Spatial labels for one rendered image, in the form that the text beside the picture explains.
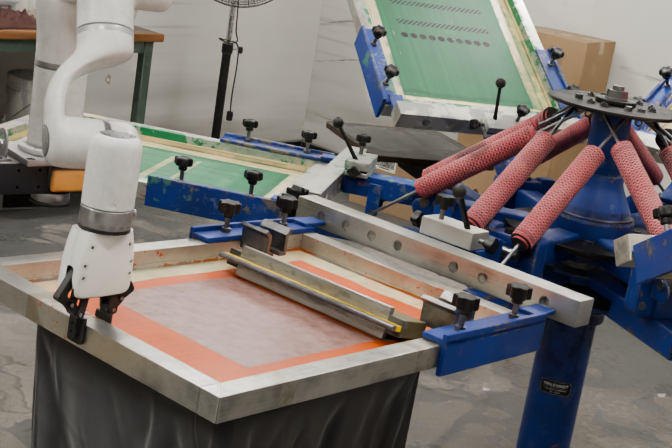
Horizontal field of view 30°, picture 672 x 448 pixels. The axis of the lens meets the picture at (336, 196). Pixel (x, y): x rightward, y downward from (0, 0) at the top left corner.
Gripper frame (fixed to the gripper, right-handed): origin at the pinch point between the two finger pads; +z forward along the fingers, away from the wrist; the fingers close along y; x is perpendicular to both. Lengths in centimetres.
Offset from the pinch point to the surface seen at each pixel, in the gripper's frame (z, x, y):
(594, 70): -14, -172, -444
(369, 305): -2.1, 13.2, -47.7
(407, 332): 0, 20, -50
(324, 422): 11.8, 22.1, -30.2
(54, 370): 14.6, -16.7, -8.4
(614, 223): -9, 8, -138
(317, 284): -1.9, 1.5, -47.6
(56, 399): 19.3, -15.8, -8.9
